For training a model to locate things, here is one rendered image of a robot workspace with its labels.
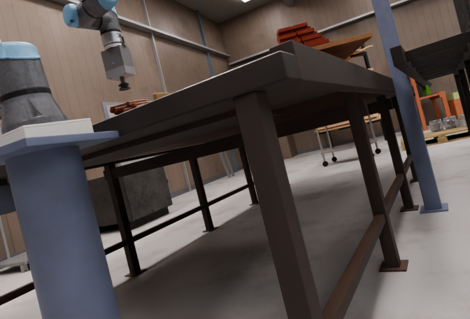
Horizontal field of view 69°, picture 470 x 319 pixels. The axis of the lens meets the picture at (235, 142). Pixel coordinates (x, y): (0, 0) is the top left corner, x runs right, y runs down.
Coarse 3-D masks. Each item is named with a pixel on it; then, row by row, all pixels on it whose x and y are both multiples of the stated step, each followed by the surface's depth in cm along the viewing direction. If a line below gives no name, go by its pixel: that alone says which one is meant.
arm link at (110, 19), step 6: (114, 6) 128; (108, 12) 124; (114, 12) 126; (108, 18) 124; (114, 18) 126; (102, 24) 123; (108, 24) 124; (114, 24) 125; (102, 30) 124; (108, 30) 124; (114, 30) 125; (120, 30) 128
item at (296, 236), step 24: (240, 96) 77; (264, 96) 79; (240, 120) 78; (264, 120) 76; (264, 144) 75; (264, 168) 76; (264, 192) 77; (288, 192) 78; (264, 216) 77; (288, 216) 75; (288, 240) 75; (288, 264) 76; (288, 288) 76; (312, 288) 77; (288, 312) 77; (312, 312) 75
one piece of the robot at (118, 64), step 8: (104, 48) 125; (112, 48) 124; (120, 48) 124; (128, 48) 128; (104, 56) 126; (112, 56) 125; (120, 56) 123; (128, 56) 127; (104, 64) 126; (112, 64) 125; (120, 64) 124; (128, 64) 126; (112, 72) 125; (120, 72) 124; (128, 72) 125; (120, 80) 127
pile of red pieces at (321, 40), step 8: (296, 24) 161; (304, 24) 161; (280, 32) 162; (288, 32) 162; (296, 32) 162; (304, 32) 160; (312, 32) 161; (280, 40) 162; (288, 40) 161; (296, 40) 159; (304, 40) 159; (312, 40) 159; (320, 40) 159; (328, 40) 158
